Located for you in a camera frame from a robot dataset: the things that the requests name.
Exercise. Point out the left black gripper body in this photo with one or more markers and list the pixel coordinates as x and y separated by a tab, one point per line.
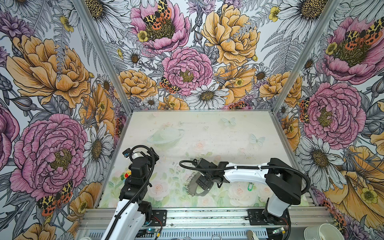
149	165

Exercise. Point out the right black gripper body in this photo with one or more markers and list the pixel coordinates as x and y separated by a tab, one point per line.
206	180

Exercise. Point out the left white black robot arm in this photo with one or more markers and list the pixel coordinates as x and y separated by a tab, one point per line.
132	212

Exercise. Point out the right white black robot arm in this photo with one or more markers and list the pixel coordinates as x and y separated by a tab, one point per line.
286	183

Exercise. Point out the colourful flower toy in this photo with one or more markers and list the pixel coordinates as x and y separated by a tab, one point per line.
125	175

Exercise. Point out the white paper cup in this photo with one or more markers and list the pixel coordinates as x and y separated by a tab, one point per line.
322	232

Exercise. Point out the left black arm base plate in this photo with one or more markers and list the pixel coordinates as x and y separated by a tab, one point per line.
158	218

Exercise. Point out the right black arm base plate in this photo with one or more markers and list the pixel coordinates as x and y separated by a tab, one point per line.
260	217

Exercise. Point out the small circuit board with wires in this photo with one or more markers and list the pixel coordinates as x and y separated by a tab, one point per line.
151	233

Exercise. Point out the aluminium mounting rail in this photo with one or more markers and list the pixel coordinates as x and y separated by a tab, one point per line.
99	219

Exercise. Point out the slotted grey cable duct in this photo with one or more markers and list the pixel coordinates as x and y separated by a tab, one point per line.
216	234

